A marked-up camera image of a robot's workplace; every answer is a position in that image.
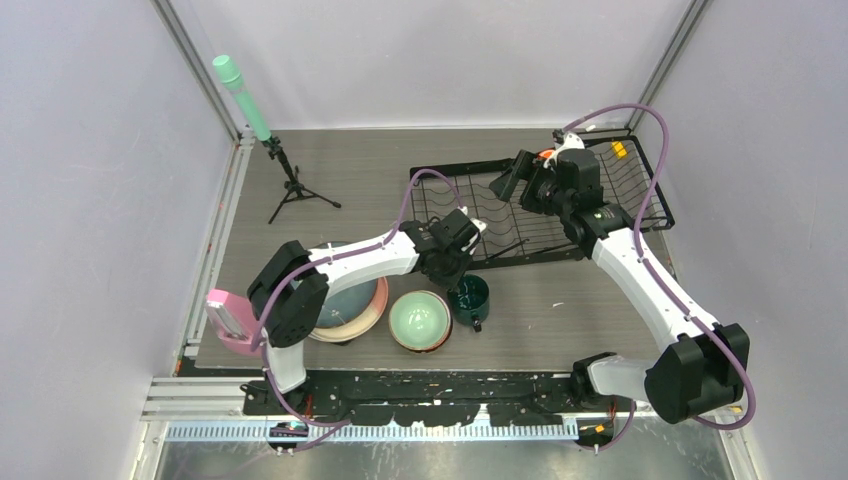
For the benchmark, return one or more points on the blue floral plate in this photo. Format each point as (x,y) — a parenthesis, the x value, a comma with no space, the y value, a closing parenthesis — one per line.
(346,305)

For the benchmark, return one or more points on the dark green mug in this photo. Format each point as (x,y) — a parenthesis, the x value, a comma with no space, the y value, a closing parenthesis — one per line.
(472,310)

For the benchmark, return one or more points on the cream bowl red rim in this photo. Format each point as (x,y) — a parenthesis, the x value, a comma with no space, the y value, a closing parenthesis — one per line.
(424,346)

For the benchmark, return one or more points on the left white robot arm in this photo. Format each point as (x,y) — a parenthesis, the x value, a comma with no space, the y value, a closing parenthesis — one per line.
(289,293)

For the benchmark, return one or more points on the pink cream plate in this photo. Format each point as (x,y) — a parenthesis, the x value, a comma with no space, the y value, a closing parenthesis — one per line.
(359,325)

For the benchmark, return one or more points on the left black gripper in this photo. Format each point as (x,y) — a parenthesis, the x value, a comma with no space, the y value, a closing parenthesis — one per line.
(452,281)

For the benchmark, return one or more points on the aluminium frame rail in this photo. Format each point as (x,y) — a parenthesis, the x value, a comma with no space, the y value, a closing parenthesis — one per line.
(199,409)

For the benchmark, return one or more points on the pink box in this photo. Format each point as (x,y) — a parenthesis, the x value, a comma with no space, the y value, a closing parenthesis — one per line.
(233,321)

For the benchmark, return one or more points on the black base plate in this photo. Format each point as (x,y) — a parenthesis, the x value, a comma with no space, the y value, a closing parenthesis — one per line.
(438,398)

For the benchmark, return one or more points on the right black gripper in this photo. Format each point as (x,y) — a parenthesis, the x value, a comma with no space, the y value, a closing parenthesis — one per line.
(524,168)

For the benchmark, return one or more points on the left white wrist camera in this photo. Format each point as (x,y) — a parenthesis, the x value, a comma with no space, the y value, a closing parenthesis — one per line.
(478,229)

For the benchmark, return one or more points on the yellow block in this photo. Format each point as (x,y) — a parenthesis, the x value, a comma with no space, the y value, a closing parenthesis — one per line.
(619,149)

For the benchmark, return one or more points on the black wire dish rack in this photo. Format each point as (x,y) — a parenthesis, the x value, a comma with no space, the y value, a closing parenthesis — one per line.
(514,237)

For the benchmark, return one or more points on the black wire rack side tray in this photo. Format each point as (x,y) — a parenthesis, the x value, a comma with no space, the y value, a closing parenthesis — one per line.
(626,181)

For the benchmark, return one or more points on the orange mug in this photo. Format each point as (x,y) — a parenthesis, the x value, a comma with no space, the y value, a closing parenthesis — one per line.
(545,155)

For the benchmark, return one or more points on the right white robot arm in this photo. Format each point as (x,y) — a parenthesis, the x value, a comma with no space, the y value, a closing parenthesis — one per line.
(702,363)

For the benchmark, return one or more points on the green microphone on tripod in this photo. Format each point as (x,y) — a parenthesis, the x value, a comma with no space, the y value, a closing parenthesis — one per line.
(230,76)

